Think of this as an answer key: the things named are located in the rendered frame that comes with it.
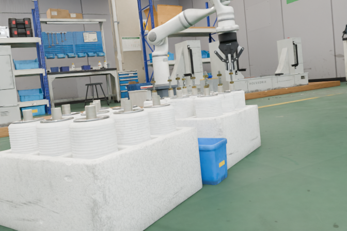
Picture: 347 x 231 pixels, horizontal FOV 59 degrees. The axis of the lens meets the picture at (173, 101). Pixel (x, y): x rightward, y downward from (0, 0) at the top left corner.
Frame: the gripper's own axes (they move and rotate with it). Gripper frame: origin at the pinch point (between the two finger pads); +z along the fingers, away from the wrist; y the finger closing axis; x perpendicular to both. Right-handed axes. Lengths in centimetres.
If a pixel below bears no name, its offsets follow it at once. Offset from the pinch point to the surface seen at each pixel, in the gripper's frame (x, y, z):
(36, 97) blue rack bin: -350, 318, 5
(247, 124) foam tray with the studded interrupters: 9.9, -4.0, 23.3
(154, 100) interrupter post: 51, 23, 8
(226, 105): 15.2, 3.1, 14.8
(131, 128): 65, 26, 13
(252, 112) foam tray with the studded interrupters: 3.4, -7.0, 19.6
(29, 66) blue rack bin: -346, 321, -47
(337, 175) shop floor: 41, -26, 35
